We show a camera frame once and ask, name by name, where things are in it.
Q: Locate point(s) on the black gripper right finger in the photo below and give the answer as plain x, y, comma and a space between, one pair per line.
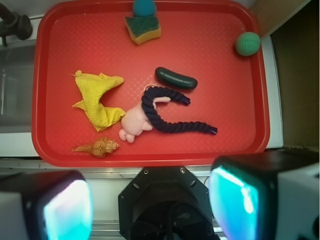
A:
273, 195

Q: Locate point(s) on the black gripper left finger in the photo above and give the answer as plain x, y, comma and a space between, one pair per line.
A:
55, 205

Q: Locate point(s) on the green dimpled ball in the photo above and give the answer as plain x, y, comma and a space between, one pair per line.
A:
247, 44

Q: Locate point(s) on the blue crocheted ball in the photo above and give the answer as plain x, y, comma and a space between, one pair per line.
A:
144, 8

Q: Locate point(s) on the brown seashell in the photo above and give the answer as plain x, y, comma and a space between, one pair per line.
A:
99, 148

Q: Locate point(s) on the pink plush toy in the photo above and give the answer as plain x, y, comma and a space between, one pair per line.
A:
134, 123

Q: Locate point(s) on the yellow cloth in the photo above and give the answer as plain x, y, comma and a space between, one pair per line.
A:
92, 88

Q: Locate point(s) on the red plastic tray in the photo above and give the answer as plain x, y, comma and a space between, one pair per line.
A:
197, 40

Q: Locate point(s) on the dark green toy cucumber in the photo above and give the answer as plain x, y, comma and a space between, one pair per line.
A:
175, 79

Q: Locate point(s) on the grey sink basin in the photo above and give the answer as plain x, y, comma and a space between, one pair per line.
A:
16, 89

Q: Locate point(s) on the grey faucet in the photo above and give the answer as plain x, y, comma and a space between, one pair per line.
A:
14, 24

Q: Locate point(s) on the yellow green sponge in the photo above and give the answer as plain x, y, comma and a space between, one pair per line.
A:
143, 29

